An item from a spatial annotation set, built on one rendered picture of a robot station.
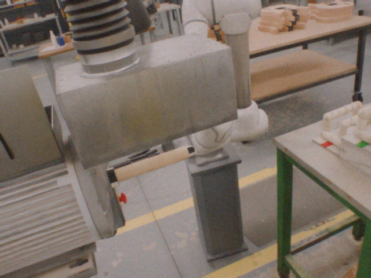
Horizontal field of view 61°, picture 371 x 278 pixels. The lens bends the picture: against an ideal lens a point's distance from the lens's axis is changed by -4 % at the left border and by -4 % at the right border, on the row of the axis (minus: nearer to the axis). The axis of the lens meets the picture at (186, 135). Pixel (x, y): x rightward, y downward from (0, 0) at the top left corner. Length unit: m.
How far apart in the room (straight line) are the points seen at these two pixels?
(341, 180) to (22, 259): 0.98
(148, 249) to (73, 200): 1.66
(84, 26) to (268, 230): 1.96
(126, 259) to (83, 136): 1.79
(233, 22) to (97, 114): 0.94
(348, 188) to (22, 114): 0.99
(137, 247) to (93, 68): 1.89
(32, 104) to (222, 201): 1.40
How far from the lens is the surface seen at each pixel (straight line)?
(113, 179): 0.77
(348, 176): 1.24
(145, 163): 0.78
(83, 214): 0.68
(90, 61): 0.56
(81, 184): 0.66
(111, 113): 0.55
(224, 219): 1.95
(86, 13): 0.54
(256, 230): 2.29
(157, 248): 2.29
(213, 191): 1.79
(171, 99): 0.56
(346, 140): 1.27
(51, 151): 0.66
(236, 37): 1.43
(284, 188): 1.54
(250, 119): 1.60
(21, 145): 0.65
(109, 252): 2.38
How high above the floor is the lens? 1.68
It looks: 30 degrees down
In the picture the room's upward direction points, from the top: 10 degrees counter-clockwise
